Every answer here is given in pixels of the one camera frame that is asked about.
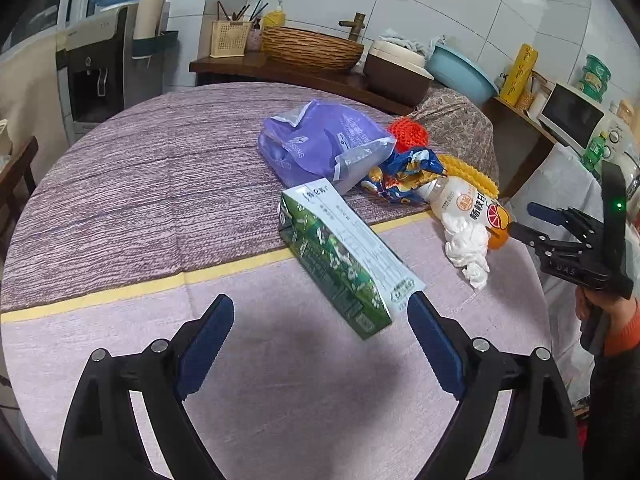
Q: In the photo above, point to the small pink bottle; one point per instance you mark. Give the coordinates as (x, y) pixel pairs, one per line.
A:
(255, 37)

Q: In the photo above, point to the wooden side cabinet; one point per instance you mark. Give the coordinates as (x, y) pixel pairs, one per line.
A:
(520, 145)

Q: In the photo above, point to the person's right forearm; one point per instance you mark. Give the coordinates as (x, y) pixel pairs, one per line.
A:
(617, 385)

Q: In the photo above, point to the pale blue towel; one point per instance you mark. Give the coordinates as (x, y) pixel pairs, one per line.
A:
(405, 40)

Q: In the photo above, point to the white kitchen appliance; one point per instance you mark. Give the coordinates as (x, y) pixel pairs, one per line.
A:
(622, 145)

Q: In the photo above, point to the small woven yellow cup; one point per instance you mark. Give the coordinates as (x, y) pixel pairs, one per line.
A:
(525, 101)

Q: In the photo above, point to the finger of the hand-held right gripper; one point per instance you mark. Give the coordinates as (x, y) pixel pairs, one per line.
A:
(547, 212)
(525, 234)

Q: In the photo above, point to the stack of green bowls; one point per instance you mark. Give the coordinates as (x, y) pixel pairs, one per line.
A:
(596, 77)

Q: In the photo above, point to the yellow soap bottle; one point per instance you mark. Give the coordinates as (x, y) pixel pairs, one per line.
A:
(274, 17)

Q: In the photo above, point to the white draped cloth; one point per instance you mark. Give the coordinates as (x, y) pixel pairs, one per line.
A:
(555, 185)

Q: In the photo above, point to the beige chopstick holder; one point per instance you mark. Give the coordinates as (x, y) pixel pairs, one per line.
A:
(230, 39)

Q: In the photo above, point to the bunch of dark chopsticks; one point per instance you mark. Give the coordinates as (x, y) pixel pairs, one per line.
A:
(235, 12)

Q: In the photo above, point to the green soda bottle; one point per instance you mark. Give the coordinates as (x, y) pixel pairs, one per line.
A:
(595, 152)

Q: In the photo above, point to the brass faucet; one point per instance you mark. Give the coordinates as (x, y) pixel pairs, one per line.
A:
(357, 25)

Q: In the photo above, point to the purple plastic bag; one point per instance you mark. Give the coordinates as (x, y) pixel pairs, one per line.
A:
(320, 145)

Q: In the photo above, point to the water dispenser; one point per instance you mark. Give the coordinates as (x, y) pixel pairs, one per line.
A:
(95, 70)

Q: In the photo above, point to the light blue plastic basin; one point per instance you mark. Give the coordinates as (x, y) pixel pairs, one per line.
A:
(460, 72)

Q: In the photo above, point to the orange knitted pad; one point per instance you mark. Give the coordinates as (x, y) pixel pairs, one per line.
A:
(410, 135)

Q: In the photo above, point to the white tissue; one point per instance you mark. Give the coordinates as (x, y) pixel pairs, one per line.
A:
(465, 250)

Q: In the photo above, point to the white drink bottle orange label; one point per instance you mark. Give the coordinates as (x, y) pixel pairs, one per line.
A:
(460, 202)

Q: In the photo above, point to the dark wooden counter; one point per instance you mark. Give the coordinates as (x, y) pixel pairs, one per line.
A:
(280, 72)

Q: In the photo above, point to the woven wicker basin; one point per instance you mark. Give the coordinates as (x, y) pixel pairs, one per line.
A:
(310, 47)

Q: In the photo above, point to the blue snack wrapper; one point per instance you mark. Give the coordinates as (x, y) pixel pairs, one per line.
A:
(400, 175)

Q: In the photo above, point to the brown rice cooker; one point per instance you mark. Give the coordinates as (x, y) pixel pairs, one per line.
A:
(395, 75)

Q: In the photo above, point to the paisley patterned cloth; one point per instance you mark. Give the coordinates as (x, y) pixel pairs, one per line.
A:
(465, 125)

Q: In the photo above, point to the green drink carton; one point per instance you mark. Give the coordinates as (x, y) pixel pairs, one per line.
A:
(330, 260)

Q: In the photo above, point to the wooden chair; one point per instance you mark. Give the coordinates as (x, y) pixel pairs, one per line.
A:
(20, 170)

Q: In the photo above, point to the dark blue wall holder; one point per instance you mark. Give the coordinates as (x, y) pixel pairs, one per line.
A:
(155, 45)

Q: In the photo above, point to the yellow knitted pad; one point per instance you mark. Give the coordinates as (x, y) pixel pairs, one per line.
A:
(475, 177)

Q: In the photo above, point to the white microwave oven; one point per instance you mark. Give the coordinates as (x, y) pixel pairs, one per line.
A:
(570, 112)

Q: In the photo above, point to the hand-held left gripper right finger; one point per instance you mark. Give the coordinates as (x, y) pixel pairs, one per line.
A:
(435, 347)

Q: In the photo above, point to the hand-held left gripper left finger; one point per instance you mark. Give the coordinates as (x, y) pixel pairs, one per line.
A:
(207, 345)

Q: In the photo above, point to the beige paper roll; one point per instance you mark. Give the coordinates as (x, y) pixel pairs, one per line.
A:
(150, 15)

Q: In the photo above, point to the yellow wrapped roll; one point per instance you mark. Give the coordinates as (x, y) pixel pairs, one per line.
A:
(519, 72)

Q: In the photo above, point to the person's right hand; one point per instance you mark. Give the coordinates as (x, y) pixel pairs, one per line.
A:
(583, 305)

